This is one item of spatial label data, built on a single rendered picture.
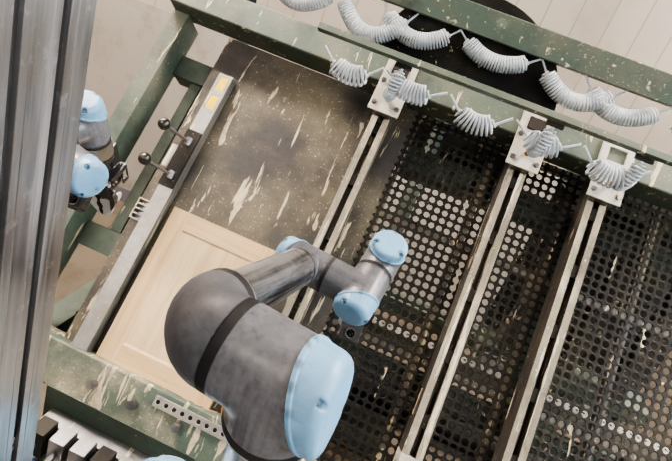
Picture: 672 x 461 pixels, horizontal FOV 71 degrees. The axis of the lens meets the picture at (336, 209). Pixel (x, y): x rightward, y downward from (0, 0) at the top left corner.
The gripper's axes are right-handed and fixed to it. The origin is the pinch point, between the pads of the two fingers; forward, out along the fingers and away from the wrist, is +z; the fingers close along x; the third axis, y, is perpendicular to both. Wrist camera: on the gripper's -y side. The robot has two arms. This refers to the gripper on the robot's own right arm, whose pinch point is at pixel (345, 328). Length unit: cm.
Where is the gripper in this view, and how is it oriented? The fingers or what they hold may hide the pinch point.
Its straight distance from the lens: 120.8
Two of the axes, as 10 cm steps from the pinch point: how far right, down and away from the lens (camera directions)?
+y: 2.8, -7.0, 6.6
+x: -9.3, -3.6, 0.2
